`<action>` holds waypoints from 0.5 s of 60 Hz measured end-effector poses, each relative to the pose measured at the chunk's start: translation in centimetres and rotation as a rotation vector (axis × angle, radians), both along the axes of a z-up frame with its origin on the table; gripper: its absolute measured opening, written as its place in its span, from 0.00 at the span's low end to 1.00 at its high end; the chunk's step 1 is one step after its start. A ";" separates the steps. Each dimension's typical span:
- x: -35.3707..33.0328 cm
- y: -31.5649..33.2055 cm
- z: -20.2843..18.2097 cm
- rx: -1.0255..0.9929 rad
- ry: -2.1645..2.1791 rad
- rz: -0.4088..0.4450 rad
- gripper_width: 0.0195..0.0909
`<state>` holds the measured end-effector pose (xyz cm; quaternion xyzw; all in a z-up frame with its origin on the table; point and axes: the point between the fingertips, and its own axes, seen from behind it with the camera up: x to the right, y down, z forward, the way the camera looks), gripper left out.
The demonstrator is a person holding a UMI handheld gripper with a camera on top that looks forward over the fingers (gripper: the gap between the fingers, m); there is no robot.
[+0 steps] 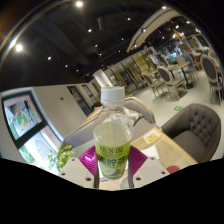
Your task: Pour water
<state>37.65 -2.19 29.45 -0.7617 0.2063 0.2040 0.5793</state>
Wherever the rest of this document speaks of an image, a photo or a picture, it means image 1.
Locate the green potted plant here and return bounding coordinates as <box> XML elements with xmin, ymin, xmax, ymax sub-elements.
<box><xmin>47</xmin><ymin>143</ymin><xmax>76</xmax><ymax>173</ymax></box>

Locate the white paper napkin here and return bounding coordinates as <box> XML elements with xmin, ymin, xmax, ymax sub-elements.
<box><xmin>139</xmin><ymin>144</ymin><xmax>161</xmax><ymax>161</ymax></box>

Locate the yellow square card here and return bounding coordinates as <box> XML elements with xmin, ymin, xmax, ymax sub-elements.
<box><xmin>142</xmin><ymin>129</ymin><xmax>162</xmax><ymax>145</ymax></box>

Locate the group of dining chairs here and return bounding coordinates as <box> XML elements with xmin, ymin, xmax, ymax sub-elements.
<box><xmin>139</xmin><ymin>49</ymin><xmax>224</xmax><ymax>106</ymax></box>

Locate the clear green-labelled drink bottle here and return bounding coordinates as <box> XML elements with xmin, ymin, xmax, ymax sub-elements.
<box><xmin>92</xmin><ymin>85</ymin><xmax>135</xmax><ymax>181</ymax></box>

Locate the grey curved sofa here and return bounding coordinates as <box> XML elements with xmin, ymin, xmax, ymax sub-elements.
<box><xmin>61</xmin><ymin>96</ymin><xmax>156</xmax><ymax>150</ymax></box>

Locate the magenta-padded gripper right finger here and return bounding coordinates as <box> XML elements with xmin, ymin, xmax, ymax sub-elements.
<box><xmin>126</xmin><ymin>145</ymin><xmax>171</xmax><ymax>189</ymax></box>

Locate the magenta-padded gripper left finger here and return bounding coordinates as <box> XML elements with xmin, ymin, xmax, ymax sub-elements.
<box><xmin>57</xmin><ymin>145</ymin><xmax>100</xmax><ymax>190</ymax></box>

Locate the flat round red coaster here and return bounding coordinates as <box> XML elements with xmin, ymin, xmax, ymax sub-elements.
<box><xmin>165</xmin><ymin>164</ymin><xmax>181</xmax><ymax>175</ymax></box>

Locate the white round pillar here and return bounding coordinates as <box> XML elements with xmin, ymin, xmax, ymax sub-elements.
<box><xmin>92</xmin><ymin>68</ymin><xmax>115</xmax><ymax>89</ymax></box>

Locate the decorated dark-framed window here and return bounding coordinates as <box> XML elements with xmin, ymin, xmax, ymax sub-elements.
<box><xmin>1</xmin><ymin>91</ymin><xmax>65</xmax><ymax>168</ymax></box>

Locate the grey tufted armchair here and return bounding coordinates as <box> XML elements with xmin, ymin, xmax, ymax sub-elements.
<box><xmin>160</xmin><ymin>102</ymin><xmax>222</xmax><ymax>165</ymax></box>

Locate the grey-white chevron cushion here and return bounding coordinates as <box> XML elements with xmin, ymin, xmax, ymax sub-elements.
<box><xmin>124</xmin><ymin>106</ymin><xmax>143</xmax><ymax>125</ymax></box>

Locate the group of ceiling lights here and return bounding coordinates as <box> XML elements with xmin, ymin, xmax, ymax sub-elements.
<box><xmin>13</xmin><ymin>0</ymin><xmax>202</xmax><ymax>72</ymax></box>

